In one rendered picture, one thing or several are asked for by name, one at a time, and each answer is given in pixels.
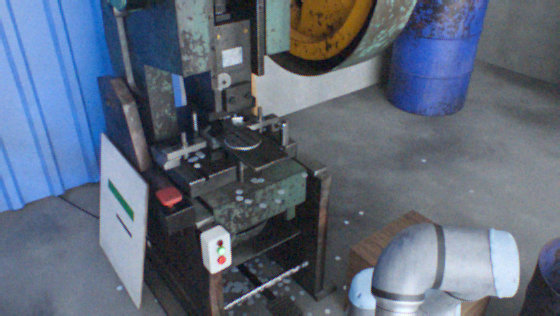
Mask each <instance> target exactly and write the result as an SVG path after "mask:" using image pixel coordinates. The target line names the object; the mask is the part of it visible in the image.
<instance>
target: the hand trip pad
mask: <svg viewBox="0 0 560 316"><path fill-rule="evenodd" d="M156 198H158V199H159V200H160V201H161V203H162V204H164V205H168V207H173V203H177V202H179V201H180V200H181V199H182V195H181V194H180V193H179V191H178V190H177V189H176V188H175V187H173V186H168V187H166V188H164V189H162V190H160V191H158V192H156Z"/></svg>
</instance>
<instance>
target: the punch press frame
mask: <svg viewBox="0 0 560 316"><path fill-rule="evenodd" d="M263 4H264V56H269V55H272V54H275V53H278V52H281V51H288V50H290V15H291V0H263ZM100 7H101V13H102V20H103V27H104V33H105V39H106V43H107V50H108V54H109V58H110V61H111V66H112V69H113V72H114V76H116V77H120V78H123V80H124V82H125V84H126V86H127V88H128V90H129V91H130V92H131V94H132V97H133V99H134V101H135V102H136V105H137V108H138V115H139V118H140V121H141V124H142V127H143V130H144V134H145V140H146V143H147V146H148V149H149V153H150V158H151V162H152V164H153V168H158V169H161V170H162V168H161V167H160V166H159V165H158V164H156V162H155V161H154V160H153V155H152V150H151V147H152V146H154V145H156V144H159V143H162V142H164V141H165V142H166V143H167V144H168V143H169V141H170V140H173V139H175V138H178V137H180V132H181V131H185V135H188V134H191V133H193V131H192V124H191V114H190V113H189V108H188V107H187V104H186V105H184V106H180V107H178V108H176V106H175V99H174V92H173V79H172V73H173V74H176V75H179V76H182V77H183V81H184V86H185V96H186V97H187V96H192V95H195V94H196V79H194V78H193V77H191V76H190V75H192V74H199V73H202V72H206V71H209V70H213V69H212V58H211V47H210V35H209V24H208V13H207V2H206V0H148V4H147V6H146V7H145V8H143V10H141V11H136V12H130V16H125V17H120V18H114V17H112V15H109V14H107V13H106V7H105V2H104V0H100ZM162 171H163V172H164V173H165V174H166V175H168V174H167V173H166V172H165V171H164V170H162ZM302 174H307V169H305V168H304V167H303V166H302V165H301V164H298V163H297V162H296V161H294V160H293V159H292V158H289V159H287V160H285V161H283V162H281V163H279V164H275V165H273V166H270V167H269V168H266V169H263V175H259V176H257V177H255V178H256V179H257V180H258V179H264V181H263V182H258V183H253V182H252V181H251V180H252V179H251V180H249V181H245V182H239V181H233V182H230V183H229V184H226V185H225V186H220V187H218V188H216V189H213V190H212V191H210V192H206V193H203V194H202V195H199V196H197V197H195V198H196V200H197V201H198V202H199V203H201V204H202V206H203V207H204V208H205V209H207V210H208V212H209V213H210V214H212V215H213V220H214V221H213V224H214V225H215V226H222V227H223V228H224V230H225V231H227V232H228V233H229V235H230V248H234V247H236V245H237V239H236V233H238V232H240V231H244V230H246V229H247V228H249V227H251V226H252V225H256V224H258V223H260V222H262V221H264V220H267V219H269V218H270V217H272V216H275V215H276V214H280V213H281V212H283V217H284V219H285V220H291V219H292V218H294V217H295V206H296V205H297V204H299V203H303V202H305V197H306V177H303V176H302ZM168 178H169V179H170V180H171V181H173V183H174V184H175V185H176V186H178V187H179V189H180V190H181V191H182V192H184V193H185V191H184V190H183V189H182V188H181V187H180V186H179V185H178V184H177V183H176V182H175V181H174V180H173V179H172V178H171V177H170V176H169V175H168ZM237 190H241V191H242V193H241V194H237V193H236V191H237ZM280 190H284V191H285V192H284V193H283V194H280V193H278V191H280ZM185 195H186V196H187V197H188V198H189V196H188V195H187V194H186V193H185ZM236 197H243V199H242V200H241V201H238V200H236ZM276 198H278V199H281V200H282V201H281V203H275V199H276ZM247 199H249V200H252V203H245V200H247ZM261 203H265V204H266V207H265V208H260V207H259V204H261ZM306 265H309V263H308V261H307V260H303V261H302V262H300V263H299V264H297V265H294V266H292V267H291V268H290V269H288V270H286V271H283V272H282V273H281V274H279V275H277V276H275V277H273V278H271V279H269V280H268V281H267V282H265V283H262V284H260V285H259V286H258V287H256V288H252V289H251V290H250V291H248V292H247V293H245V294H242V295H241V296H239V297H237V298H235V300H231V301H229V302H228V303H227V304H225V305H224V312H226V311H228V310H229V309H231V308H232V307H234V306H237V305H238V304H240V303H241V302H243V301H245V300H247V299H249V298H251V297H252V296H253V295H255V294H258V293H259V292H261V291H263V290H264V289H265V288H269V287H270V286H272V285H273V284H275V283H278V282H279V281H281V280H282V279H284V278H286V277H288V276H290V275H292V273H294V272H296V271H299V270H300V269H302V268H303V267H305V266H306Z"/></svg>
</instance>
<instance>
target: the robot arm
mask: <svg viewBox="0 0 560 316"><path fill-rule="evenodd" d="M518 280H519V258H518V252H517V245H516V242H515V240H514V238H513V237H512V235H511V234H510V233H508V232H505V231H500V230H495V229H494V228H491V229H485V228H465V227H455V226H445V225H434V224H430V223H421V224H416V225H413V226H411V227H406V228H405V229H404V230H402V231H400V232H399V233H397V234H396V235H395V236H394V238H392V239H391V240H390V241H389V243H387V245H386V246H385V247H384V249H383V251H382V252H381V254H380V255H379V257H378V259H377V262H376V265H375V267H374V268H369V269H366V270H363V271H361V272H360V273H358V274H357V275H356V276H355V277H354V279H353V281H352V283H351V287H350V289H349V307H348V314H347V316H460V312H461V303H462V302H473V301H476V300H479V299H483V298H484V297H486V296H487V295H492V296H498V297H499V298H502V297H512V295H514V294H515V293H516V291H517V288H518Z"/></svg>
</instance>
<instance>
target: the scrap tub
mask: <svg viewBox="0 0 560 316"><path fill-rule="evenodd" d="M528 288H529V289H528ZM518 316H560V237H557V238H555V239H553V240H551V241H548V242H547V243H546V244H545V245H544V246H543V247H542V248H541V250H540V252H539V254H538V259H537V263H536V268H535V271H534V273H533V276H532V278H531V281H530V282H529V283H528V285H527V287H526V290H525V301H524V303H523V306H522V308H521V311H520V313H519V315H518Z"/></svg>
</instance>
